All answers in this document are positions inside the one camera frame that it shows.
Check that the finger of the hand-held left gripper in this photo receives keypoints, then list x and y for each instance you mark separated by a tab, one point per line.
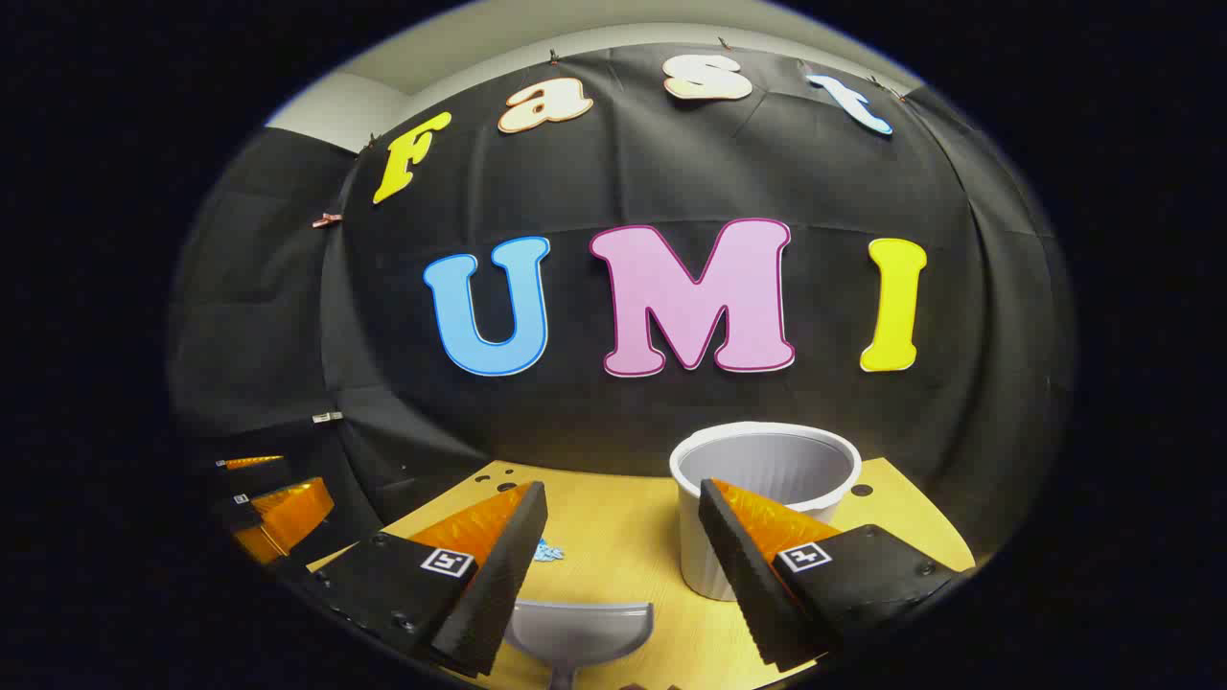
251	464
288	513

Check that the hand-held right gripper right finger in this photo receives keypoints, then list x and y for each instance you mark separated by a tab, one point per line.
743	575

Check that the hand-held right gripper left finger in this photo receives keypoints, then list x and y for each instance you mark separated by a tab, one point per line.
503	575

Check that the blue paper ball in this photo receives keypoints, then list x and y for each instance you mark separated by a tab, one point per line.
549	551

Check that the white ribbed garbage bin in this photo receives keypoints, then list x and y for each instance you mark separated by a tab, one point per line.
705	537

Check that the grey plastic dustpan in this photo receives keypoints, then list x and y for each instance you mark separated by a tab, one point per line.
575	628

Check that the wooden desktop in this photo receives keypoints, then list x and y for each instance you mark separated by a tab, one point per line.
613	537

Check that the copper metal clip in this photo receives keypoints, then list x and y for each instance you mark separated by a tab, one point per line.
327	220

